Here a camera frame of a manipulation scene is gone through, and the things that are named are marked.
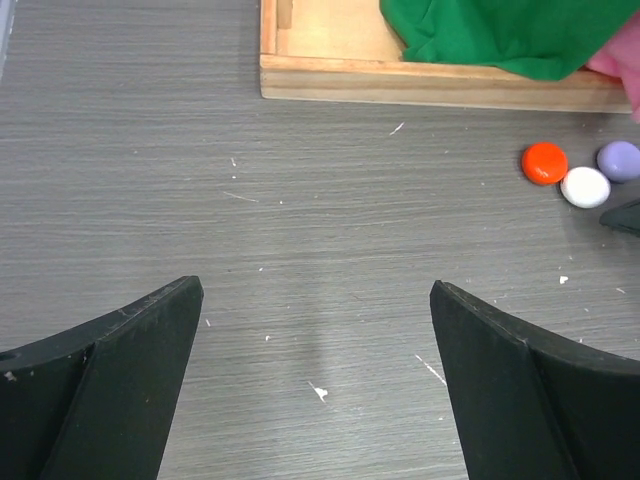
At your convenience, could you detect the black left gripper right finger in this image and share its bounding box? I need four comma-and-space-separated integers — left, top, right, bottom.
430, 281, 639, 479

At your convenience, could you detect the pink t-shirt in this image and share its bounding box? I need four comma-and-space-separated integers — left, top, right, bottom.
586, 12, 640, 123

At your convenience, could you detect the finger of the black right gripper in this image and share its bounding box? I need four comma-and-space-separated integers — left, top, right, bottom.
599, 199, 640, 235

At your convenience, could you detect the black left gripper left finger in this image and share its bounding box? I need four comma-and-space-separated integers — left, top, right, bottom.
1, 276, 204, 479

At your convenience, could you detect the wooden clothes rack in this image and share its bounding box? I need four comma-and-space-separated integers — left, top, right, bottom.
259, 0, 630, 114

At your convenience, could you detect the green shirt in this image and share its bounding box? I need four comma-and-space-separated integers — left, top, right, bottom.
379, 0, 639, 81

